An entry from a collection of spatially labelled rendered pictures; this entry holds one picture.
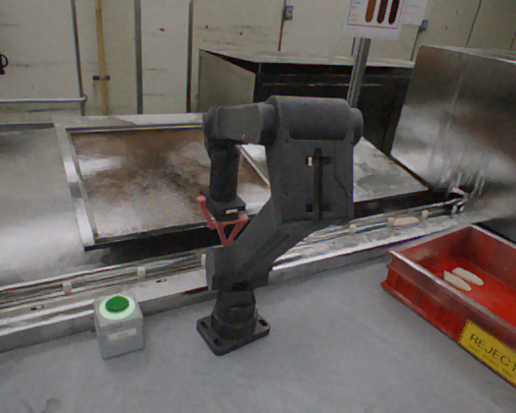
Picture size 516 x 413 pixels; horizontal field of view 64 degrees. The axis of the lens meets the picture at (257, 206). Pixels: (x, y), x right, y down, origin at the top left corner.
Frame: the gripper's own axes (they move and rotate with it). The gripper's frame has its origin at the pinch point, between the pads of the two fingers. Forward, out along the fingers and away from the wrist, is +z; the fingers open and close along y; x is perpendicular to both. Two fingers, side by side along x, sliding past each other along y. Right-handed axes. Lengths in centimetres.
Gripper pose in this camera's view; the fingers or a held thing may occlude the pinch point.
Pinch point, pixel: (219, 233)
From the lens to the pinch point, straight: 89.6
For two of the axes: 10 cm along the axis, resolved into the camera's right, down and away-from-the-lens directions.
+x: -8.8, 1.3, -4.6
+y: -4.6, -4.5, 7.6
